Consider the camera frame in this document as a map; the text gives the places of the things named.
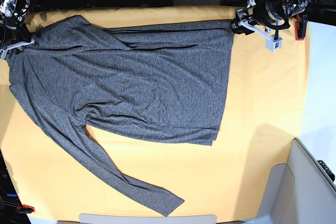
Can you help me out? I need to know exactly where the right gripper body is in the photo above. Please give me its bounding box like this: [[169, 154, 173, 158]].
[[2, 23, 33, 51]]

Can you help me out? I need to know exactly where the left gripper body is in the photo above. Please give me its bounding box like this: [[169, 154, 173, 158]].
[[235, 0, 285, 29]]

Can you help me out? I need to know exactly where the grey long-sleeve shirt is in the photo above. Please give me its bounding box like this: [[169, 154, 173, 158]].
[[6, 16, 234, 216]]

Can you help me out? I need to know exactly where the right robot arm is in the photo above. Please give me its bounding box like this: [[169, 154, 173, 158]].
[[1, 0, 33, 51]]

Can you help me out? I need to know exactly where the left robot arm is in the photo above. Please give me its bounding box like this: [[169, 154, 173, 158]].
[[231, 0, 308, 40]]

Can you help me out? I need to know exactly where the red-black clamp right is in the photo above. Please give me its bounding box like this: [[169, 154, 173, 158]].
[[295, 14, 308, 40]]

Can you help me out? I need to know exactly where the red-black clamp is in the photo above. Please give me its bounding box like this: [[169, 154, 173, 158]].
[[295, 14, 308, 40], [15, 205, 35, 214]]

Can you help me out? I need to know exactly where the yellow table cloth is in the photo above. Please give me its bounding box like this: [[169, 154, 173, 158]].
[[0, 5, 311, 222]]

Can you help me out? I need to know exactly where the white plastic bin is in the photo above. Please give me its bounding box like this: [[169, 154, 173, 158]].
[[254, 138, 335, 223]]

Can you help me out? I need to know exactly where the red-black clamp left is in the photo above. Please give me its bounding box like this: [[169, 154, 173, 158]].
[[15, 205, 35, 214]]

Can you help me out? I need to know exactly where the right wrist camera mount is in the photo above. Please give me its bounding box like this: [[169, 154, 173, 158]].
[[1, 38, 35, 60]]

